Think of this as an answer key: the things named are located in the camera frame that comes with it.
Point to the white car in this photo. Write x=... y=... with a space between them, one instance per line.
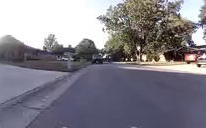
x=66 y=58

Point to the grass lawn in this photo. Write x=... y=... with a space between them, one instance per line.
x=47 y=65

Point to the small tree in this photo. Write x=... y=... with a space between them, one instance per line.
x=50 y=41

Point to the pale concrete gutter strip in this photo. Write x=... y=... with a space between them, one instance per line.
x=21 y=113

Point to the brick house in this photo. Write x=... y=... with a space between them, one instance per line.
x=7 y=48

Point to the red car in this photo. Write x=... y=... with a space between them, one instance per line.
x=191 y=57

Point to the low house with carport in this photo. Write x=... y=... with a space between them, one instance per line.
x=177 y=52

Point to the mailbox on post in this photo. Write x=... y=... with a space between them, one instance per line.
x=68 y=60

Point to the grass strip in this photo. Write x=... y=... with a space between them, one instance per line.
x=157 y=63

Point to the dark round tree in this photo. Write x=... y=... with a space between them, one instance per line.
x=86 y=48

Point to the pale concrete driveway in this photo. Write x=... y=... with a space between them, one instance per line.
x=11 y=80
x=181 y=68

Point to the grey asphalt road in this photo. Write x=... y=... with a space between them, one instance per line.
x=131 y=96

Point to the large leafy tree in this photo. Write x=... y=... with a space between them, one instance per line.
x=144 y=26

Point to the dark pickup truck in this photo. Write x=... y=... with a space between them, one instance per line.
x=97 y=59

